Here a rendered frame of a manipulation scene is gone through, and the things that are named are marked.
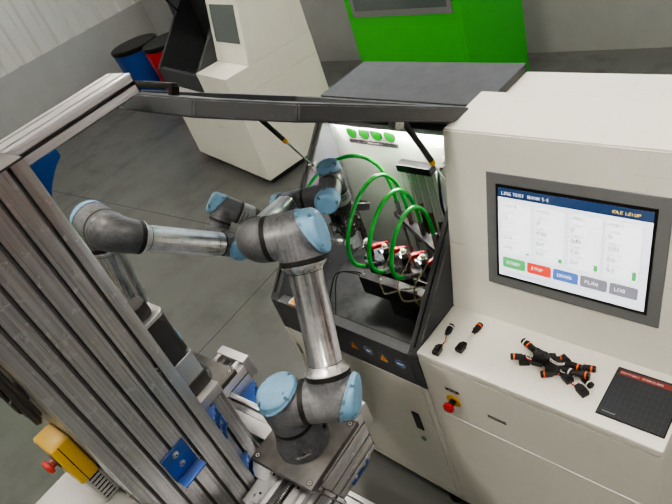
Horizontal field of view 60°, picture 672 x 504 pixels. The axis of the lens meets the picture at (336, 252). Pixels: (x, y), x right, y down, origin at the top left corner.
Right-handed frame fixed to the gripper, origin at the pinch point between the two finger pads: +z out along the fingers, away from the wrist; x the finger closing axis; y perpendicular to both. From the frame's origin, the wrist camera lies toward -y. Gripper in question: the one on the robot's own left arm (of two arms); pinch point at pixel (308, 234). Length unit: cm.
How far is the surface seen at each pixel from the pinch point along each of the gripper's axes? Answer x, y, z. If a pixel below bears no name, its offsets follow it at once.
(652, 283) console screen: 76, -42, 63
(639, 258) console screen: 74, -45, 58
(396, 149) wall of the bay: -11.1, -38.1, 18.4
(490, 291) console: 39, -15, 49
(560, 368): 67, -10, 62
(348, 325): 14.4, 21.0, 23.2
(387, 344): 29.3, 16.5, 32.3
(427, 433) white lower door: 23, 47, 67
